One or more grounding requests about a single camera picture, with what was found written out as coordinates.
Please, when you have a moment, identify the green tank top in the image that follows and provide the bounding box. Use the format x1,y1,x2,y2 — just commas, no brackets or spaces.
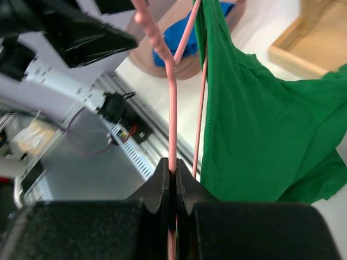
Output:
195,1,346,204

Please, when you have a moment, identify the wooden clothes rack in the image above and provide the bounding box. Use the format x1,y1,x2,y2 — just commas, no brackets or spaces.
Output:
268,0,346,79

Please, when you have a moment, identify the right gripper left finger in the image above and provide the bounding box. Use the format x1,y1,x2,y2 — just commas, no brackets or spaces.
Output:
1,158,170,259

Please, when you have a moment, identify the aluminium mounting rail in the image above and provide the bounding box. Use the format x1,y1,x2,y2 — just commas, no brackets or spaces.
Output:
94,71,201,174

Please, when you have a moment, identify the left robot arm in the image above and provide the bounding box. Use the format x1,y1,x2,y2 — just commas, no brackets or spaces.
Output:
1,1,138,123

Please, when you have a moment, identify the pink translucent plastic basket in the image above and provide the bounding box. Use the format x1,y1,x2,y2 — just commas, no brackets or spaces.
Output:
127,0,246,81

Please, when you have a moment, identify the pink hanger of green top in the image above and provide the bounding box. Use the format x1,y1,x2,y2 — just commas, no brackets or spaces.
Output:
131,1,207,260

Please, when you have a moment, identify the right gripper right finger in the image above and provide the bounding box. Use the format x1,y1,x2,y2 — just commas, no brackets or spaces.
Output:
176,160,340,259

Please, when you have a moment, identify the blue tank top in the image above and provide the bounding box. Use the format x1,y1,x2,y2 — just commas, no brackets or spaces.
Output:
152,1,236,69

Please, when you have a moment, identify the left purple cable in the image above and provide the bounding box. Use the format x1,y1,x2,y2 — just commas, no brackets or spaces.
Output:
67,107,113,157

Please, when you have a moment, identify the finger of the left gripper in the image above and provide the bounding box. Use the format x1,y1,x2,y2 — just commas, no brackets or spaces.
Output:
27,1,137,68

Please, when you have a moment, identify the white slotted cable duct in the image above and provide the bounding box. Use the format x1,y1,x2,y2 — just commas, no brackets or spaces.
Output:
102,119,155,181

